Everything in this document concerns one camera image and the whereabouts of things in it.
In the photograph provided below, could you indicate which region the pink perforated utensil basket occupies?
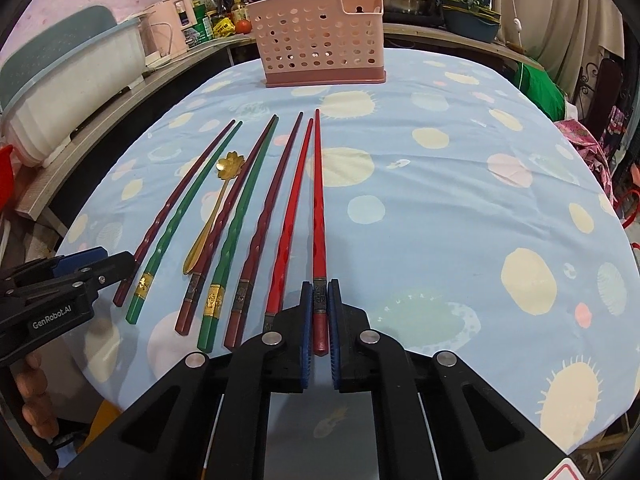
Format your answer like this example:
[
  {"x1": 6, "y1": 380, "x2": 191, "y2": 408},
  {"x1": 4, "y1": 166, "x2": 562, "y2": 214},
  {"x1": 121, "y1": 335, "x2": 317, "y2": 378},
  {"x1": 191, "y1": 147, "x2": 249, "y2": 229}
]
[{"x1": 247, "y1": 0, "x2": 388, "y2": 88}]

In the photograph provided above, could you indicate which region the person's left hand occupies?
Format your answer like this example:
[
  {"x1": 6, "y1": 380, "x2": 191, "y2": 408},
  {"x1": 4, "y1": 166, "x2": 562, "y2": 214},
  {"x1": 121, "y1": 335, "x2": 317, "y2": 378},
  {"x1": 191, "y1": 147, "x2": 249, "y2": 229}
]
[{"x1": 12, "y1": 352, "x2": 60, "y2": 443}]

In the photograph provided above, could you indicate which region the pink patterned cloth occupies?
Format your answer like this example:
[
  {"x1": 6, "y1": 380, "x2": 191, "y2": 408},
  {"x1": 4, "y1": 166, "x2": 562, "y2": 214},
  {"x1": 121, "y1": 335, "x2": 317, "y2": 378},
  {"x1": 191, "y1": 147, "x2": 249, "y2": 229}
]
[{"x1": 555, "y1": 110, "x2": 640, "y2": 211}]

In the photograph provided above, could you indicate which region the white cable with switch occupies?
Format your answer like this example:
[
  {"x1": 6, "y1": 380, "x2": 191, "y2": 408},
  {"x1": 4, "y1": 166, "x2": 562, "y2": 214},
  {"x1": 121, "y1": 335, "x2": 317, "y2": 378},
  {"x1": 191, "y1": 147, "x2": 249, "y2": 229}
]
[{"x1": 500, "y1": 0, "x2": 527, "y2": 53}]

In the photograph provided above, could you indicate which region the white tub with grey lid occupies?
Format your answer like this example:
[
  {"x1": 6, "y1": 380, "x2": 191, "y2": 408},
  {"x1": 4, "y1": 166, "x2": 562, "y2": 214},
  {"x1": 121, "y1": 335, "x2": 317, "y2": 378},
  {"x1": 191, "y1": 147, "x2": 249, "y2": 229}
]
[{"x1": 0, "y1": 5, "x2": 148, "y2": 168}]

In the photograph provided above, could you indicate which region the pink electric kettle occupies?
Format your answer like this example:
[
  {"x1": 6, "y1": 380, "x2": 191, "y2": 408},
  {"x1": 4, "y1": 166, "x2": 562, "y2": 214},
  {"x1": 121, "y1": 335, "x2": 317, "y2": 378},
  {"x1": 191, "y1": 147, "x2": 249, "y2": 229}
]
[{"x1": 142, "y1": 0, "x2": 193, "y2": 61}]

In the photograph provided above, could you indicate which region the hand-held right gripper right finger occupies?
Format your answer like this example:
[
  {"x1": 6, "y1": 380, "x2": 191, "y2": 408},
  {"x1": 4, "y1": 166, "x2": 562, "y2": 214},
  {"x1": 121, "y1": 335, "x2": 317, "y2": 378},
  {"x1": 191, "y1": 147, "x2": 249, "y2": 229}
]
[{"x1": 327, "y1": 281, "x2": 573, "y2": 480}]

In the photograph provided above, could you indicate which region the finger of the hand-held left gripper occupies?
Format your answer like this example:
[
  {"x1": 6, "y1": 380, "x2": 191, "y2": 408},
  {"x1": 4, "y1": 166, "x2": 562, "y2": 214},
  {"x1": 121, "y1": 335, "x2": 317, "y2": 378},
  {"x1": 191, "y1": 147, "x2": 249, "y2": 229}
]
[
  {"x1": 12, "y1": 251, "x2": 139, "y2": 299},
  {"x1": 0, "y1": 246, "x2": 110, "y2": 291}
]

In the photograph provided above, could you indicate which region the black induction cooktop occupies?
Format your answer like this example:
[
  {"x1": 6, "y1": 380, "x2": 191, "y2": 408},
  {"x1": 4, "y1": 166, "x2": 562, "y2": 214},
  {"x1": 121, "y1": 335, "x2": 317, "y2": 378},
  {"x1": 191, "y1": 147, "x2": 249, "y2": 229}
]
[{"x1": 384, "y1": 10, "x2": 447, "y2": 26}]

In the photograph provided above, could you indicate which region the green chopstick with gold band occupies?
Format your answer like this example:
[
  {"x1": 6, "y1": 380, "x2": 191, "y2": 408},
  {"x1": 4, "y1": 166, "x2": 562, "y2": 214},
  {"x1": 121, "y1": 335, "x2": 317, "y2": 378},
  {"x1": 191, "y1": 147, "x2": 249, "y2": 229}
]
[
  {"x1": 196, "y1": 117, "x2": 280, "y2": 354},
  {"x1": 126, "y1": 120, "x2": 244, "y2": 326}
]

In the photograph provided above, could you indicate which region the beige curtain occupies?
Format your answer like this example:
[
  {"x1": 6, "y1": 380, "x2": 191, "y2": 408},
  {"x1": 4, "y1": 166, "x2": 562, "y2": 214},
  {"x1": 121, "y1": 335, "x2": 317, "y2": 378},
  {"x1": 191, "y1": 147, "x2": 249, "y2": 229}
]
[{"x1": 490, "y1": 0, "x2": 623, "y2": 86}]

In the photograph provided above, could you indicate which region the green can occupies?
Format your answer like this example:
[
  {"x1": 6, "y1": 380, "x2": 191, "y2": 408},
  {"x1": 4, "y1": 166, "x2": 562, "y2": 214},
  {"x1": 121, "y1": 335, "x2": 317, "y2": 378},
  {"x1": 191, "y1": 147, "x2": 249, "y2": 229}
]
[{"x1": 182, "y1": 0, "x2": 216, "y2": 48}]

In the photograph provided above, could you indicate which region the green plastic bag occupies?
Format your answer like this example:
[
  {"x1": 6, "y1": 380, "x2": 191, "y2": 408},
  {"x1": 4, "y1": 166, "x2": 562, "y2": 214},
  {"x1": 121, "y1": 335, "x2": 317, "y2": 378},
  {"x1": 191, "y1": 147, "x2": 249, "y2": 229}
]
[{"x1": 515, "y1": 62, "x2": 570, "y2": 122}]

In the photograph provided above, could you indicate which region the dark red chopstick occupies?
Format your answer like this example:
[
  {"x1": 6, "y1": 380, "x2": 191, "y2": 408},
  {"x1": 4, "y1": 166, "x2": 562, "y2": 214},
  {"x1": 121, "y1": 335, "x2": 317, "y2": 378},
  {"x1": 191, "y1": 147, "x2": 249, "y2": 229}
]
[
  {"x1": 113, "y1": 119, "x2": 237, "y2": 308},
  {"x1": 223, "y1": 111, "x2": 305, "y2": 352},
  {"x1": 174, "y1": 114, "x2": 277, "y2": 337}
]

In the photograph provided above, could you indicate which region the bright red chopstick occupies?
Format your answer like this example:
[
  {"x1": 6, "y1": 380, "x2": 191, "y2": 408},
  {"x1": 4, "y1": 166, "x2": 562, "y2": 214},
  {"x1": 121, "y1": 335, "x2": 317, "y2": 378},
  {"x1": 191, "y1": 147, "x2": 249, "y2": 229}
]
[
  {"x1": 262, "y1": 117, "x2": 314, "y2": 335},
  {"x1": 311, "y1": 108, "x2": 329, "y2": 358}
]

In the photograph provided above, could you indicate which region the yellow plastic basin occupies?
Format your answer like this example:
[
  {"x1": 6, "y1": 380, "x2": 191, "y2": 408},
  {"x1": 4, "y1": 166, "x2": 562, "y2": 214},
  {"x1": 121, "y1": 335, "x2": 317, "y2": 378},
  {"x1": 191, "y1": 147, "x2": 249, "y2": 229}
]
[{"x1": 440, "y1": 2, "x2": 503, "y2": 23}]

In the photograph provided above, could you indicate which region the blue plastic basin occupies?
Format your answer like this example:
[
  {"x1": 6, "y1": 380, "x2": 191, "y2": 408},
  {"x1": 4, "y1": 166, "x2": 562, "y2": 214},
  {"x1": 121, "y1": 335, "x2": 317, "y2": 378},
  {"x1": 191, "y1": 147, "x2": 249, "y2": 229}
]
[{"x1": 441, "y1": 7, "x2": 502, "y2": 44}]

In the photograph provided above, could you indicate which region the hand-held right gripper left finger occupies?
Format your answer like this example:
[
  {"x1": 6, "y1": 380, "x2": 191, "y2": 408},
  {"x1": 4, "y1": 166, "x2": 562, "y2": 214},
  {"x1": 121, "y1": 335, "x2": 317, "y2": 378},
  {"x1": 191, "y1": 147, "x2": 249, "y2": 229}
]
[{"x1": 60, "y1": 281, "x2": 315, "y2": 480}]

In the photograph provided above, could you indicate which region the dark metal chair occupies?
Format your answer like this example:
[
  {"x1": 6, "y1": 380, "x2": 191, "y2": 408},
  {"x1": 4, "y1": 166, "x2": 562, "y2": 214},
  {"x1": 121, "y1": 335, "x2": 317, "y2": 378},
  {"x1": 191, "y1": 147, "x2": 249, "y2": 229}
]
[{"x1": 579, "y1": 57, "x2": 627, "y2": 128}]

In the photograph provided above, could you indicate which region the gold flower-shaped spoon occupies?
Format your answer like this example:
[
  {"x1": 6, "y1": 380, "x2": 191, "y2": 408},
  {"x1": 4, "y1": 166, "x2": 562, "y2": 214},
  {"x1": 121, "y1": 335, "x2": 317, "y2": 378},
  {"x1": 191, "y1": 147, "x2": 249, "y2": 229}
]
[{"x1": 182, "y1": 151, "x2": 246, "y2": 277}]

